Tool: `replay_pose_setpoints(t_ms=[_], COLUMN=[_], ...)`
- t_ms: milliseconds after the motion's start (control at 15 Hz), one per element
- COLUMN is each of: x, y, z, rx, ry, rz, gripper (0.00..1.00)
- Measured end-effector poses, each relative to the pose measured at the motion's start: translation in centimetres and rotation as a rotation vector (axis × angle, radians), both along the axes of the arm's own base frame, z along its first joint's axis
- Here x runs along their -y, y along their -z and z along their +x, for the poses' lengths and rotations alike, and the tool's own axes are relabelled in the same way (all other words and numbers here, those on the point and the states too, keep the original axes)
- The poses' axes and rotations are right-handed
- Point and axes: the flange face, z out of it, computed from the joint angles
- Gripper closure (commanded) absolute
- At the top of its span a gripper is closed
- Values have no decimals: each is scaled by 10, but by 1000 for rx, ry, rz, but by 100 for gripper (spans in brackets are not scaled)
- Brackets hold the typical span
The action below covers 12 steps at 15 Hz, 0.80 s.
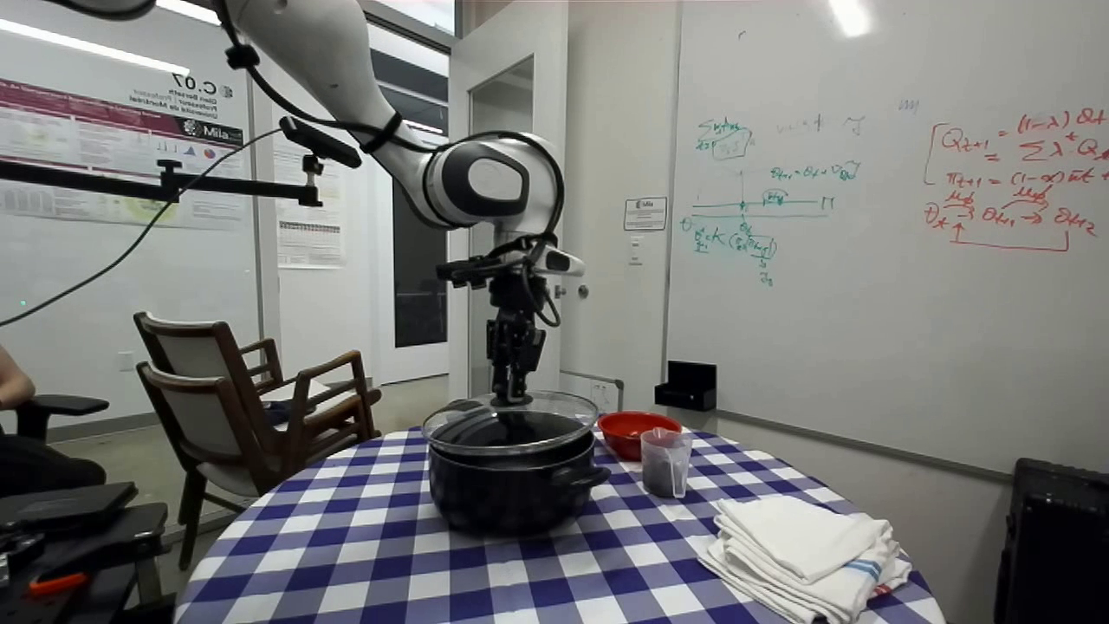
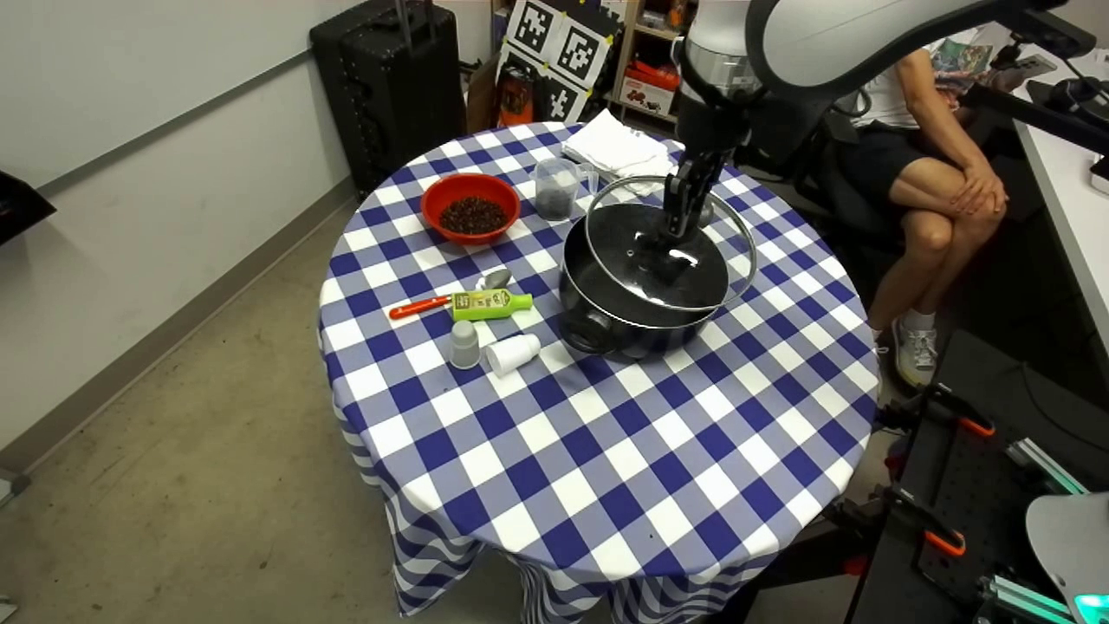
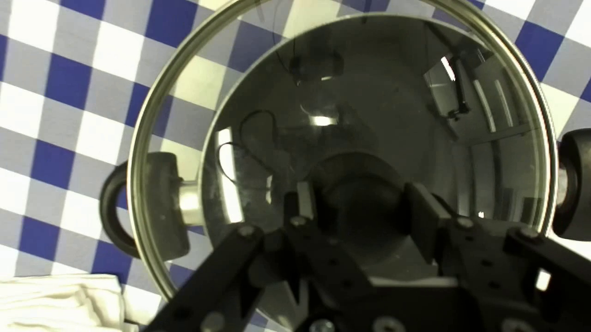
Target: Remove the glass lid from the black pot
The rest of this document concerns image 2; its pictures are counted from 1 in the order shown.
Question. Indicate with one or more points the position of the orange tipped black clamp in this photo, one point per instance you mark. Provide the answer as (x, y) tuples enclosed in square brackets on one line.
[(957, 414), (929, 523)]

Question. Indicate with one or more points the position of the seated person in black shorts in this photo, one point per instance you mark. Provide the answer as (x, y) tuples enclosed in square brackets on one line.
[(936, 174)]

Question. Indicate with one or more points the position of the green tube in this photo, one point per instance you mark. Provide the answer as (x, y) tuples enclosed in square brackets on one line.
[(489, 308)]

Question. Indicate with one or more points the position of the glass lid with black knob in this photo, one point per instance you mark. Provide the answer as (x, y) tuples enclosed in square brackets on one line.
[(628, 246)]

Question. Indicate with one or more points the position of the red bowl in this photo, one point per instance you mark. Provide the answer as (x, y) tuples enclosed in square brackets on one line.
[(471, 213)]

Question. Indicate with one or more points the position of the black cooking pot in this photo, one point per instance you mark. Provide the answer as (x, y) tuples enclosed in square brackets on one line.
[(611, 326)]

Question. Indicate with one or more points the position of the black equipment case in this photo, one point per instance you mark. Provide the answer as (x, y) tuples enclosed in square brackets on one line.
[(385, 89)]

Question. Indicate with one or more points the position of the white desk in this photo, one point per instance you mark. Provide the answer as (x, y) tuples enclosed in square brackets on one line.
[(1069, 196)]

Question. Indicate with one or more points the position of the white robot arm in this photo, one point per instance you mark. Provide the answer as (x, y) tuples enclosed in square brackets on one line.
[(833, 38)]

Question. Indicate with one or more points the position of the black cart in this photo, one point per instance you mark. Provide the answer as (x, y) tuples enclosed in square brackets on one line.
[(992, 463)]

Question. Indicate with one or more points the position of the grey shaker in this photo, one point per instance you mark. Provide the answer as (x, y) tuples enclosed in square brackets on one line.
[(463, 347)]

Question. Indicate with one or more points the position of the teal rod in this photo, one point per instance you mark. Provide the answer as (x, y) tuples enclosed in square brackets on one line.
[(1029, 599), (1044, 466)]

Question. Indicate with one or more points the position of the clear drinking glass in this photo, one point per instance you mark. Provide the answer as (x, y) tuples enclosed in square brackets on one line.
[(556, 191)]

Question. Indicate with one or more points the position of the wooden shelf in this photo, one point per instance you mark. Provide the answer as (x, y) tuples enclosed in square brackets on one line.
[(652, 81)]

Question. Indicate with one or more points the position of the white folded napkin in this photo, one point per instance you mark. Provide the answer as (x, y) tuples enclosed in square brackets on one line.
[(611, 145)]

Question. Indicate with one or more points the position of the blue white checkered tablecloth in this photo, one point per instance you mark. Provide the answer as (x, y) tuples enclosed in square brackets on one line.
[(600, 463)]

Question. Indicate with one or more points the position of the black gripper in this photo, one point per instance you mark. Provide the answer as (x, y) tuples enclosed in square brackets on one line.
[(702, 182)]

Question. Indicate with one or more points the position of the white shaker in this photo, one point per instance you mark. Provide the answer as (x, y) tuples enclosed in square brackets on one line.
[(512, 352)]

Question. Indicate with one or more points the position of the white sneaker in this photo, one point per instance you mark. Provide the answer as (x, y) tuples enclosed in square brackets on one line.
[(915, 347)]

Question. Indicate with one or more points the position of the black white marker board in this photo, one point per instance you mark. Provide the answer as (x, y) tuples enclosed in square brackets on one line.
[(563, 47)]

